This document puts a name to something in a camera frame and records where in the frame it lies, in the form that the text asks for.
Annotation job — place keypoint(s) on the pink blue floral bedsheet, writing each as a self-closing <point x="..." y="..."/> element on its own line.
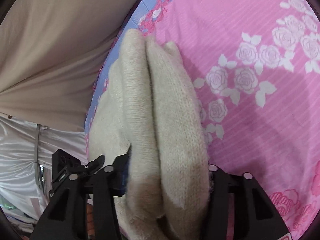
<point x="255" y="68"/>

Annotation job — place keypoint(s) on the cream knit sweater black hearts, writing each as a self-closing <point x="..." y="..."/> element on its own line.
<point x="150" y="108"/>

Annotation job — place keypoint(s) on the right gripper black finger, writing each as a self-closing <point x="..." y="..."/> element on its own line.
<point x="121" y="169"/>

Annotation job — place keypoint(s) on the white satin curtain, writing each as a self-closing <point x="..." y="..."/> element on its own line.
<point x="23" y="143"/>

